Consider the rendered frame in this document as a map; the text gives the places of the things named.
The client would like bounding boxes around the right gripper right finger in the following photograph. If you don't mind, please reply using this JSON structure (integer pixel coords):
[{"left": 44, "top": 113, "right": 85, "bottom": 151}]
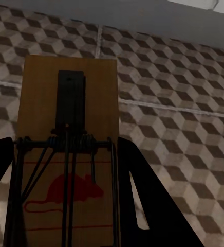
[{"left": 117, "top": 137, "right": 204, "bottom": 247}]

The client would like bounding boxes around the mousetrap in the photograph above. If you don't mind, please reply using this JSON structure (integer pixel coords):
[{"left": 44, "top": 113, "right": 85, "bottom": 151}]
[{"left": 3, "top": 54, "right": 121, "bottom": 247}]

